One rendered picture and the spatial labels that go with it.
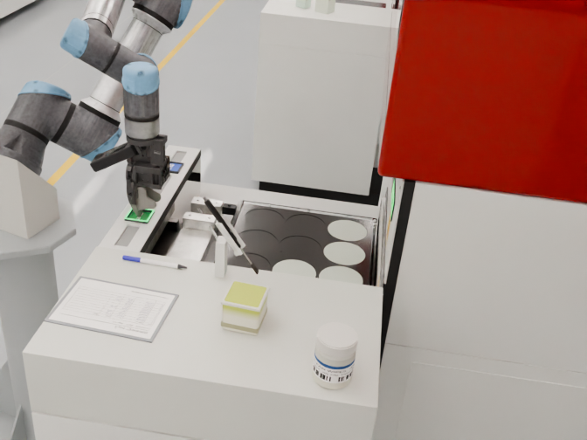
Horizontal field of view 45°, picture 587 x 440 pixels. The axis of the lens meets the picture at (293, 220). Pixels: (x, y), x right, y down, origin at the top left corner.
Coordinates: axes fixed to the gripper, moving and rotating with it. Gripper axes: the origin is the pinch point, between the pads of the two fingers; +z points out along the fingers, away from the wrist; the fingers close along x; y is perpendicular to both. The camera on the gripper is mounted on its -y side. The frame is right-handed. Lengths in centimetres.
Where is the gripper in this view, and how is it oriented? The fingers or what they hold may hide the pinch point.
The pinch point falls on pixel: (136, 211)
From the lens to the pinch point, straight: 169.3
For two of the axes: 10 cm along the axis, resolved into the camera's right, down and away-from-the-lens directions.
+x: 1.3, -5.0, 8.6
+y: 9.9, 1.4, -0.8
